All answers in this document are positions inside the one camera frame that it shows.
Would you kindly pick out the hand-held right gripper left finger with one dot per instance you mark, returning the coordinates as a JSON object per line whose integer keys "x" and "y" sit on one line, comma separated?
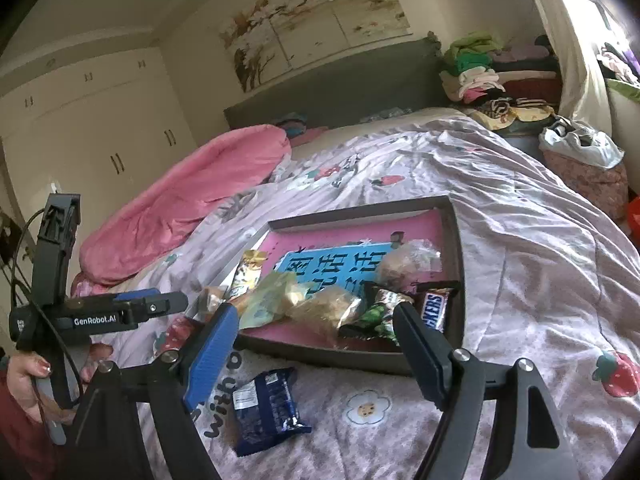
{"x": 210, "y": 360}

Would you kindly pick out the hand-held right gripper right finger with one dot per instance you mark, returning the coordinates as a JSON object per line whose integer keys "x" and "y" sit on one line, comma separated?
{"x": 422, "y": 360}

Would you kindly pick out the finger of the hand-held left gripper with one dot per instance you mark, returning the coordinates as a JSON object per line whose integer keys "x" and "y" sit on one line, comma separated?
{"x": 160, "y": 306}
{"x": 137, "y": 295}

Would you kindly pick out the orange snack packet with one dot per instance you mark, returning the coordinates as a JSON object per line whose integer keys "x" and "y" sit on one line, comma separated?
{"x": 212, "y": 301}

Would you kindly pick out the brown chocolate bar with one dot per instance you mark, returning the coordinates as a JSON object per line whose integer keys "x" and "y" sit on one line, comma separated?
{"x": 436, "y": 307}

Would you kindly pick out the black green cartoon snack packet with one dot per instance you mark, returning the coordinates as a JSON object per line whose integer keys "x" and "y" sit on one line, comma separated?
{"x": 377, "y": 321}

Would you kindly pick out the dark blue cookie packet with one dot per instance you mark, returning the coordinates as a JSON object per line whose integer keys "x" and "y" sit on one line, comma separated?
{"x": 265, "y": 410}

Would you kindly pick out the green-trimmed clear pastry packet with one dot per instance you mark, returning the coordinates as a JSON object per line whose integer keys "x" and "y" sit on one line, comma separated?
{"x": 265, "y": 305}

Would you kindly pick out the yellow white cartoon snack packet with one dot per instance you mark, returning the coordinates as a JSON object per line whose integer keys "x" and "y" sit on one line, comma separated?
{"x": 247, "y": 275}

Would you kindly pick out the dark cardboard box tray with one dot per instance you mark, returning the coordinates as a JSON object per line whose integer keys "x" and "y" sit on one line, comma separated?
{"x": 457, "y": 270}

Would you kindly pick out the clear-wrapped pale pastry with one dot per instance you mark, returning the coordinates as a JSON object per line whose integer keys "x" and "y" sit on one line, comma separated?
{"x": 405, "y": 262}

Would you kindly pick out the clear-wrapped yellowish round pastry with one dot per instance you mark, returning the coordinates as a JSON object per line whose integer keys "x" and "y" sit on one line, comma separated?
{"x": 325, "y": 310}

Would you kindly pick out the person's left hand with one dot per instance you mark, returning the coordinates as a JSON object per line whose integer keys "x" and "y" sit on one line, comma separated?
{"x": 25, "y": 380}

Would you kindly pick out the pink quilt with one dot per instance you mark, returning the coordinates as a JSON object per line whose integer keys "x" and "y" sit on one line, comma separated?
{"x": 175, "y": 200}

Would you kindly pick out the strawberry print blanket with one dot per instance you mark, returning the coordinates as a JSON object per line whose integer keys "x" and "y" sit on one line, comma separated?
{"x": 540, "y": 270}

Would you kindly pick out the pink book with blue label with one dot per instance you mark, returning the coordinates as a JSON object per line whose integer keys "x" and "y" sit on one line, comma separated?
{"x": 325, "y": 240}

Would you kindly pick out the white wardrobe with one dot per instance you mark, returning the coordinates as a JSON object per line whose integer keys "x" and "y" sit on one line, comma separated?
{"x": 95, "y": 120}

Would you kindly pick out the blue pink pillow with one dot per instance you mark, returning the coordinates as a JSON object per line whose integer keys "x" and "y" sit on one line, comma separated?
{"x": 292, "y": 127}

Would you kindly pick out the floral fabric bag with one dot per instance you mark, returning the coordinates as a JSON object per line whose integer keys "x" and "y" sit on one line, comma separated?
{"x": 590, "y": 185}

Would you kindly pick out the red plastic bag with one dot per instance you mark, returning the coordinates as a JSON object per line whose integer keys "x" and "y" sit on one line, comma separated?
{"x": 634, "y": 220}

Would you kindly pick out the grey bed headboard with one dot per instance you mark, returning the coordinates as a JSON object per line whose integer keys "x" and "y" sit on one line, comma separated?
{"x": 340, "y": 85}

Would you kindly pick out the pile of folded clothes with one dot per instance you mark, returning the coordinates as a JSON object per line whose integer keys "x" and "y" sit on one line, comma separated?
{"x": 480, "y": 70}

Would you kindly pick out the cream curtain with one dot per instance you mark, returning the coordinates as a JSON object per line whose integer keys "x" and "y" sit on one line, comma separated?
{"x": 565, "y": 60}

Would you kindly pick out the clothes heap on windowsill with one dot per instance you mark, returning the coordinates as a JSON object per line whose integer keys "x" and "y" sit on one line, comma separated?
{"x": 622, "y": 65}

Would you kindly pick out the tree landscape wall painting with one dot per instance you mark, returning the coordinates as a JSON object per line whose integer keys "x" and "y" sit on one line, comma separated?
{"x": 320, "y": 25}

